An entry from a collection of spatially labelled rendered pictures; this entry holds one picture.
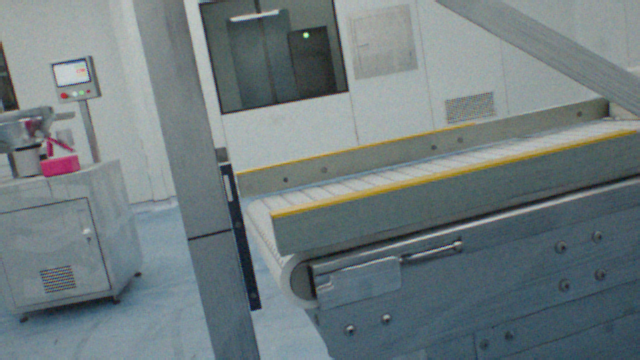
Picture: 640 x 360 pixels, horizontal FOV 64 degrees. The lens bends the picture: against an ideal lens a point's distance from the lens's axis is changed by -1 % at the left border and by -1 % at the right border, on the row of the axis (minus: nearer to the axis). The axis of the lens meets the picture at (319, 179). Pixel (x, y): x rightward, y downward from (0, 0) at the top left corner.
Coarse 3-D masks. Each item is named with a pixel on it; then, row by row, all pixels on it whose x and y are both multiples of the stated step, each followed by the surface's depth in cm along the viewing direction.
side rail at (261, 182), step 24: (600, 96) 79; (504, 120) 74; (528, 120) 75; (552, 120) 76; (576, 120) 77; (384, 144) 70; (408, 144) 70; (432, 144) 71; (456, 144) 72; (480, 144) 73; (288, 168) 67; (312, 168) 67; (336, 168) 68; (360, 168) 69; (240, 192) 66; (264, 192) 66
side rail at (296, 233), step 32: (544, 160) 45; (576, 160) 45; (608, 160) 46; (416, 192) 42; (448, 192) 43; (480, 192) 43; (512, 192) 44; (288, 224) 39; (320, 224) 40; (352, 224) 41; (384, 224) 41
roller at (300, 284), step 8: (296, 264) 42; (304, 264) 41; (296, 272) 41; (304, 272) 41; (296, 280) 41; (304, 280) 42; (312, 280) 42; (296, 288) 41; (304, 288) 42; (312, 288) 42; (304, 296) 42; (312, 296) 42
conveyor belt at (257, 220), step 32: (576, 128) 76; (608, 128) 71; (448, 160) 69; (480, 160) 65; (288, 192) 67; (320, 192) 63; (544, 192) 47; (256, 224) 57; (416, 224) 44; (288, 256) 42; (320, 256) 53; (288, 288) 42
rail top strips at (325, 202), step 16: (448, 128) 72; (368, 144) 70; (560, 144) 46; (576, 144) 45; (304, 160) 67; (496, 160) 44; (512, 160) 44; (432, 176) 43; (448, 176) 42; (352, 192) 42; (368, 192) 41; (384, 192) 41; (288, 208) 40; (304, 208) 40
